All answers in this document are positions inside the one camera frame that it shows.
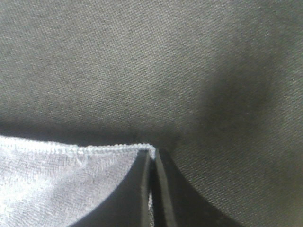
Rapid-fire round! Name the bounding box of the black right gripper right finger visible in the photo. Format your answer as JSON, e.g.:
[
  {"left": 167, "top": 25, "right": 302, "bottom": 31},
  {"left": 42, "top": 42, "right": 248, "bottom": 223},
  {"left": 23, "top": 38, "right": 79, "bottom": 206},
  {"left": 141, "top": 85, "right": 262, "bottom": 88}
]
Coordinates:
[{"left": 151, "top": 149, "right": 239, "bottom": 227}]

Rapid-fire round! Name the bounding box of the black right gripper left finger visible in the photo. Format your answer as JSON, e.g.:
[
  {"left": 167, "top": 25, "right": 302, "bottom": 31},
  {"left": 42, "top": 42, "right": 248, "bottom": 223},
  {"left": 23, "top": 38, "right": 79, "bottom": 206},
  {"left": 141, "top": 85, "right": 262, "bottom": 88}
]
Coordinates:
[{"left": 72, "top": 150, "right": 151, "bottom": 227}]

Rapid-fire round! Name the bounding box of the grey microfibre towel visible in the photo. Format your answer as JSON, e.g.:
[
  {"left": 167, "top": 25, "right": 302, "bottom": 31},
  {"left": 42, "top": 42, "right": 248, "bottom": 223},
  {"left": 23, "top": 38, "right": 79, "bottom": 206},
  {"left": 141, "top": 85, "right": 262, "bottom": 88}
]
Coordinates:
[{"left": 0, "top": 136, "right": 156, "bottom": 227}]

